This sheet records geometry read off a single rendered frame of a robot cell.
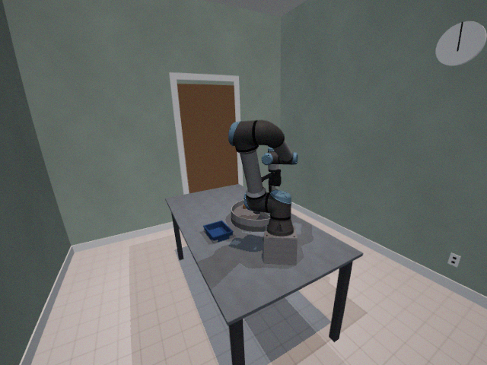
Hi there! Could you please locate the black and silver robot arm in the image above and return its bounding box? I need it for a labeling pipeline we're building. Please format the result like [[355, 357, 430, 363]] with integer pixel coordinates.
[[228, 120, 298, 236]]

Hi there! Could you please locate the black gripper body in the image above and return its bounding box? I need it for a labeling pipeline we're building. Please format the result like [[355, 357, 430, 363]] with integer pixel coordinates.
[[269, 169, 281, 186]]

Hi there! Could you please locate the blue open crate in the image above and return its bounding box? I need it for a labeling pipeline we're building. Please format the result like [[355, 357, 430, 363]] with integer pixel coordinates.
[[203, 221, 234, 244]]

